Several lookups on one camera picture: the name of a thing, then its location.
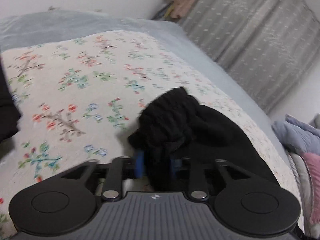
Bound grey headboard cushion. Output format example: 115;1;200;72
309;113;320;129

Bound grey patterned curtain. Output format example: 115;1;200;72
180;0;319;113

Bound black pants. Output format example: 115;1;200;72
128;87;277;191

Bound blue grey blanket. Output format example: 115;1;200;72
272;114;319;155

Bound floral white cloth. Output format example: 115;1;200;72
1;31;299;239

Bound light blue bed sheet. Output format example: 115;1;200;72
1;10;289;163

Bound yellow stick by wall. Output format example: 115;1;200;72
160;3;174;20

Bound pink hanging garment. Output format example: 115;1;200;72
170;0;195;19

